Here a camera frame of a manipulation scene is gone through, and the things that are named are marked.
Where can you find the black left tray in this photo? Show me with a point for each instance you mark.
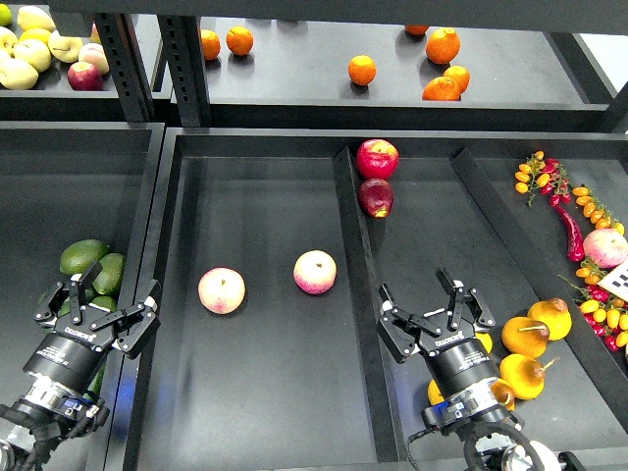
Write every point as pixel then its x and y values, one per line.
pixel 61 183

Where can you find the pink apple centre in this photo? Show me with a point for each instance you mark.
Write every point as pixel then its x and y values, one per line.
pixel 315 272

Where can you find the black tray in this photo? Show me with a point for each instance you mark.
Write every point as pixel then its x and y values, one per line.
pixel 61 183
pixel 292 380

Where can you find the green avocado under pile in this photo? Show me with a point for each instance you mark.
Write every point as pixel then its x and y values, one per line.
pixel 66 308

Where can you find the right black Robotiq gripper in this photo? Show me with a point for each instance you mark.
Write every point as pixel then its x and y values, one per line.
pixel 456 361

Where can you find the pink apple left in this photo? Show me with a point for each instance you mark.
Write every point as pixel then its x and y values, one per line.
pixel 221 290

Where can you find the cherry tomato bunch bottom right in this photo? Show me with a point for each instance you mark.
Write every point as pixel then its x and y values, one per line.
pixel 606 313

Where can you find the red chili pepper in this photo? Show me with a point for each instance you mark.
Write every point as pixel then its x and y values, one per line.
pixel 575 242

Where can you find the orange on shelf left edge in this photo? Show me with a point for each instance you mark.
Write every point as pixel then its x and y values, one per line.
pixel 211 44

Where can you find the orange cherry tomato vine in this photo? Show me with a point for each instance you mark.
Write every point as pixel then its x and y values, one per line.
pixel 596 212

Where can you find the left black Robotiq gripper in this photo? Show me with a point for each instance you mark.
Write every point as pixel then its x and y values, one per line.
pixel 75 350

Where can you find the large orange on shelf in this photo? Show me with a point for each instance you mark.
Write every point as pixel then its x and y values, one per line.
pixel 443 45

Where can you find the bright red apple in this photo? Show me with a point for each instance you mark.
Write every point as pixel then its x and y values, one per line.
pixel 376 159

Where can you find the red apple on left shelf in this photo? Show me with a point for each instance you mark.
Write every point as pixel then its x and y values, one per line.
pixel 83 76

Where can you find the black middle tray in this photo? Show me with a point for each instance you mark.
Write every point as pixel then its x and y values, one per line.
pixel 292 380

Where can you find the orange on shelf behind front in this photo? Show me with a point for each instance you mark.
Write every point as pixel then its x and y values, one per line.
pixel 460 75

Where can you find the cherry tomato bunch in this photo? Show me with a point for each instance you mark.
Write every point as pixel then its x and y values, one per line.
pixel 542 175
pixel 606 313

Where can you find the black white marker card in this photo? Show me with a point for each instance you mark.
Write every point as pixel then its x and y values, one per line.
pixel 616 281

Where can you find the dark red apple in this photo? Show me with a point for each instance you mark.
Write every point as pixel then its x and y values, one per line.
pixel 376 198

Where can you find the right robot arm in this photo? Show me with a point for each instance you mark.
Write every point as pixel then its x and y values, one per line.
pixel 474 403

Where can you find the cherry tomato bunch top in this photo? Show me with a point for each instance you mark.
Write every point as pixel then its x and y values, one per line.
pixel 542 175

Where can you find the pale yellow pear front left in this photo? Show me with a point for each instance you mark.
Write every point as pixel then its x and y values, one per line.
pixel 18 74

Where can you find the pale yellow apple with stem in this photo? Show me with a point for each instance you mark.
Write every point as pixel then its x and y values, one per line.
pixel 64 48

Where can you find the orange under top shelf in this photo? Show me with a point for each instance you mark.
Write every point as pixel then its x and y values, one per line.
pixel 416 30

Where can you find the pink apple right tray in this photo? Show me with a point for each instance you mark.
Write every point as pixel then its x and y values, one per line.
pixel 606 247

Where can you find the yellow pear behind right arm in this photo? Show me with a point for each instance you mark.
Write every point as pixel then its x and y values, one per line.
pixel 523 335

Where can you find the pale peach on left shelf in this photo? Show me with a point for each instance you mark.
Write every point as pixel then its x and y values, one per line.
pixel 93 53

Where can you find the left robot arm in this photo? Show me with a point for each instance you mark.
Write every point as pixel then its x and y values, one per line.
pixel 61 403

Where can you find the black shelf upright post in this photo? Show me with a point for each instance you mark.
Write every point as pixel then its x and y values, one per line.
pixel 182 48

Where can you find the yellow pear by divider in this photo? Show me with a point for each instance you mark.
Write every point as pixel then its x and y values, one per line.
pixel 555 314

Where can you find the pink apple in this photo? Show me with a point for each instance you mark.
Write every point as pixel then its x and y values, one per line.
pixel 315 272
pixel 221 290

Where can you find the orange on shelf centre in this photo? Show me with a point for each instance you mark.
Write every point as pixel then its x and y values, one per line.
pixel 362 70

